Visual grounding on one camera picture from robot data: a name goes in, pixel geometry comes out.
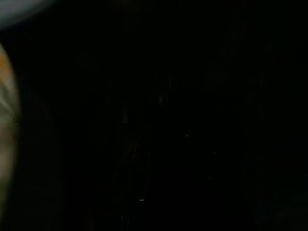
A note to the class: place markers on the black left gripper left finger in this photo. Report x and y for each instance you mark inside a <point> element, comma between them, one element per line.
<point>130,192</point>

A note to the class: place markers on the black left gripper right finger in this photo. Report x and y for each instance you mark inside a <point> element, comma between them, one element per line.
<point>221,192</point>

